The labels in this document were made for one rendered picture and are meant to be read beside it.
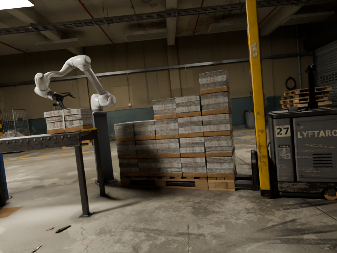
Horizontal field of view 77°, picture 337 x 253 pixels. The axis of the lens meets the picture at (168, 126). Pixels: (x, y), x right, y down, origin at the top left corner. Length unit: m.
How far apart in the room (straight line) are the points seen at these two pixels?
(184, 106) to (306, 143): 1.22
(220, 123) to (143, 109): 7.25
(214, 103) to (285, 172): 0.94
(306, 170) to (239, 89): 7.82
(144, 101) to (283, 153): 7.74
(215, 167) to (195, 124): 0.52
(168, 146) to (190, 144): 0.27
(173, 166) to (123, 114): 7.18
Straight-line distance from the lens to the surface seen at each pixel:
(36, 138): 2.32
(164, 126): 2.50
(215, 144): 2.35
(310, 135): 2.21
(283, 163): 2.22
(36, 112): 11.02
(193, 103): 2.38
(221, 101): 2.32
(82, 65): 2.80
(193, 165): 2.46
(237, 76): 9.89
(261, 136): 2.13
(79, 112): 2.31
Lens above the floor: 0.87
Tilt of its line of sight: 3 degrees down
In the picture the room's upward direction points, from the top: 6 degrees counter-clockwise
